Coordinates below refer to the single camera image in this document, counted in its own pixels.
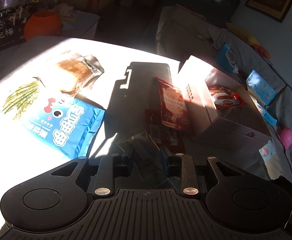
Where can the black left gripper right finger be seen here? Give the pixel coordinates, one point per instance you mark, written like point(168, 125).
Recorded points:
point(182, 166)

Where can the red white snack packet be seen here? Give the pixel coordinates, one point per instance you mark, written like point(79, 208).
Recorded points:
point(223, 97)

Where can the black plum snack box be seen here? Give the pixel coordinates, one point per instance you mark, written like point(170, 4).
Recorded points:
point(12, 24)

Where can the dark red snack packet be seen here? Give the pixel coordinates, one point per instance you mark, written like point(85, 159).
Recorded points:
point(173, 110)

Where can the orange plush toy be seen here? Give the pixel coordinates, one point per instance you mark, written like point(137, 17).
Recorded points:
point(262, 51)

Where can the white side table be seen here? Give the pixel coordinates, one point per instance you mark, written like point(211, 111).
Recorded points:
point(81, 25)

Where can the yellow pillow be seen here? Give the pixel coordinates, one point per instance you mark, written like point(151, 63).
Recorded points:
point(242, 34)

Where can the orange pumpkin bucket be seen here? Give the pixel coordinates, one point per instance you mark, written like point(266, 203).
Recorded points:
point(43, 23)

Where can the pink cardboard storage box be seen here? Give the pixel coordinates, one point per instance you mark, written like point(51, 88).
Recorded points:
point(241, 129)

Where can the grey sofa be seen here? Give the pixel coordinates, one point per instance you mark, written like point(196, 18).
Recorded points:
point(181, 33)

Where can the blue fish snack bag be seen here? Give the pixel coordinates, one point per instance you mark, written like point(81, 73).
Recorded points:
point(60, 121)

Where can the pink egg toy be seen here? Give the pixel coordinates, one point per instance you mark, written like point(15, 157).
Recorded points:
point(286, 137)

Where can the bread in clear packet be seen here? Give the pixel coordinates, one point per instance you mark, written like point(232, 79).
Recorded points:
point(71, 72)

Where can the blue toy case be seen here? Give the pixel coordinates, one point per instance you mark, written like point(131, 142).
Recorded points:
point(227, 59)

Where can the red blue snack packet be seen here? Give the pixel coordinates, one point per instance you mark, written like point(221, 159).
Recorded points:
point(147, 148)

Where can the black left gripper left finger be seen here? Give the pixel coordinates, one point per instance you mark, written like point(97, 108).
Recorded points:
point(111, 167)

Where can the small sticker card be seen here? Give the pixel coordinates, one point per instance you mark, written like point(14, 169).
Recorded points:
point(268, 151)

